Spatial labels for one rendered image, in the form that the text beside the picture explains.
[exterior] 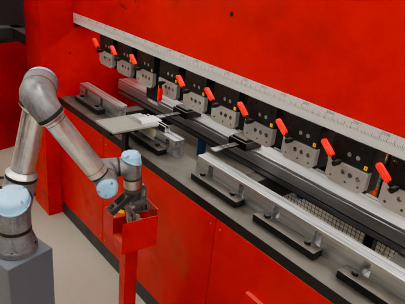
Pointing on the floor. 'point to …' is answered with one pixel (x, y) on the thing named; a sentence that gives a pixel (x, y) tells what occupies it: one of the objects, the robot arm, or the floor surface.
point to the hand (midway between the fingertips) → (130, 228)
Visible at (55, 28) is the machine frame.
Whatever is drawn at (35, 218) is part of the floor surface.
